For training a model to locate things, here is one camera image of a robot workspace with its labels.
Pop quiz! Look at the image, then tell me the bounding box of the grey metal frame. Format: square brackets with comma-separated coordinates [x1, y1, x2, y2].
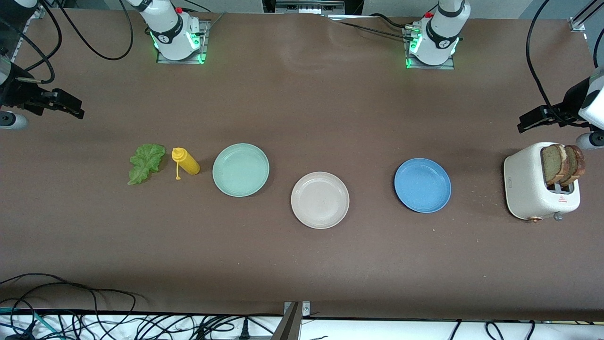
[275, 0, 346, 15]

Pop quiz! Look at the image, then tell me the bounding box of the cream white toaster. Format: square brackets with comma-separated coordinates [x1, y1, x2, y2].
[503, 142, 581, 222]

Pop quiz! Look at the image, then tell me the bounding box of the teal cable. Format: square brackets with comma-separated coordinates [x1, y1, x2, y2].
[0, 307, 62, 340]

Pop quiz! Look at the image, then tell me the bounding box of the aluminium beam with bracket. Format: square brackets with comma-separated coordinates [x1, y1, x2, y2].
[271, 301, 312, 340]

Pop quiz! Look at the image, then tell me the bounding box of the yellow mustard squeeze bottle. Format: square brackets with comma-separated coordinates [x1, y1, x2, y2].
[171, 147, 201, 180]

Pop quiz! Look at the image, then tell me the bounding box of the green lettuce leaf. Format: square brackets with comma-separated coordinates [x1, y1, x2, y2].
[127, 144, 167, 186]

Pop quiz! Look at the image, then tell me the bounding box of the aluminium frame profile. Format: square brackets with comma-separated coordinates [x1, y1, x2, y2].
[570, 0, 596, 33]

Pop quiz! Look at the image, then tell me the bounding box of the blue plate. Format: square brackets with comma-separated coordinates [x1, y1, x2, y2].
[394, 158, 452, 213]

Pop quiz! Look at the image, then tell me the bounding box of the black floor cable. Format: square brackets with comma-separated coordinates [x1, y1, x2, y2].
[0, 272, 147, 340]

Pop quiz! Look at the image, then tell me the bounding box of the brown bread slice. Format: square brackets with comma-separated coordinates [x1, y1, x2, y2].
[541, 144, 568, 186]
[563, 144, 587, 186]

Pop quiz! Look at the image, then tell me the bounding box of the mint green plate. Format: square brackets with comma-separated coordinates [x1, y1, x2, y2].
[212, 143, 270, 197]

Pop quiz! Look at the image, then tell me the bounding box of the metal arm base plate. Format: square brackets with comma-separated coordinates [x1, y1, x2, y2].
[403, 26, 456, 70]
[157, 20, 210, 65]

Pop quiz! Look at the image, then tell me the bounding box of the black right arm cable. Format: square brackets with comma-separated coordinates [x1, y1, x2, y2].
[0, 0, 134, 85]

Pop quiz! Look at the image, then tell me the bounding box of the beige plate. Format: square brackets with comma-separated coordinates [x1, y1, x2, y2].
[291, 171, 350, 230]

